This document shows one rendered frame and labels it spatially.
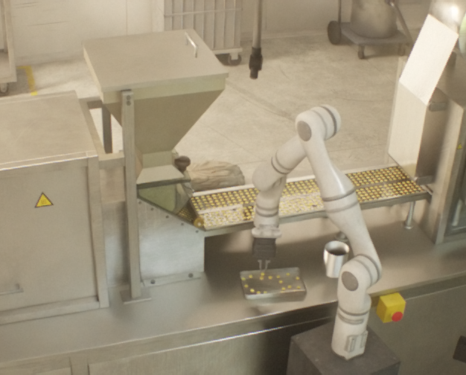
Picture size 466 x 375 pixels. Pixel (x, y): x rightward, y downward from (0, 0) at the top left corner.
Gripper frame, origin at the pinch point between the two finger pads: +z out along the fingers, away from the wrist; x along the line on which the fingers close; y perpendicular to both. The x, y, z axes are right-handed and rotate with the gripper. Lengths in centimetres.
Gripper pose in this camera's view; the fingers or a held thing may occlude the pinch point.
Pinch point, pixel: (262, 274)
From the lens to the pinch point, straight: 247.0
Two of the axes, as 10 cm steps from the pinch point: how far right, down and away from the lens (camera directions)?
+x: -10.0, -0.4, 0.1
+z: -0.3, 8.3, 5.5
